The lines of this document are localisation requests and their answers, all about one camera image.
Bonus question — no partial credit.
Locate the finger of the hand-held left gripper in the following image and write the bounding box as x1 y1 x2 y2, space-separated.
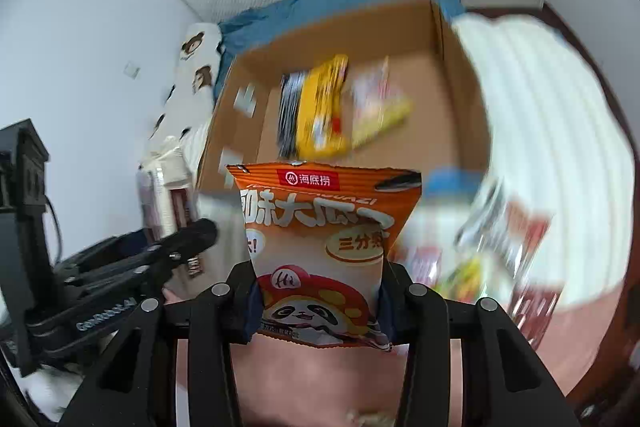
52 218 219 303

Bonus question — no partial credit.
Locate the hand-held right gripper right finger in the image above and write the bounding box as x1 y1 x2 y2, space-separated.
377 262 576 427

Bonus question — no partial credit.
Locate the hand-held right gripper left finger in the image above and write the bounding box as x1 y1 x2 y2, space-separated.
62 259 266 427

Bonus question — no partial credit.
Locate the white brown snack packet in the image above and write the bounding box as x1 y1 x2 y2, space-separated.
137 137 206 280

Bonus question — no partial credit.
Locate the orange panda snack packet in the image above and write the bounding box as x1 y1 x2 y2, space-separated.
226 162 422 352

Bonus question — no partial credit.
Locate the cardboard box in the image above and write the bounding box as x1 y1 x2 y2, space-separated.
196 0 495 208

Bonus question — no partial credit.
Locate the pink bed sheet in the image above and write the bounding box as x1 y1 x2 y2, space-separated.
165 287 551 427

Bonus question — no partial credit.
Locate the pile of snack packets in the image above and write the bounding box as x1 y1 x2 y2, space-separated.
395 167 566 348

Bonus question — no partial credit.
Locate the black stand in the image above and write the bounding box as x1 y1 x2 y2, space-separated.
0 119 53 375

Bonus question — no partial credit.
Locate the black striped snack packet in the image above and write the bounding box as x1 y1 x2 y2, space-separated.
276 72 308 160

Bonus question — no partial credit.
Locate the bear print long pillow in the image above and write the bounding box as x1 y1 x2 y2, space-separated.
145 22 223 158

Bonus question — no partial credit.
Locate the large yellow snack bag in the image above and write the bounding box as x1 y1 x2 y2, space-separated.
295 54 351 158

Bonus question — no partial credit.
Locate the red yellow snack packet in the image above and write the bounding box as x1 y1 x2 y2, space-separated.
350 57 413 150

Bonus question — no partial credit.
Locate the white fluffy blanket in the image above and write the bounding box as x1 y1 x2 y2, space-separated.
452 12 636 313

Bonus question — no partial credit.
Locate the black cable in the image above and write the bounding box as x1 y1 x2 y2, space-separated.
44 194 65 263

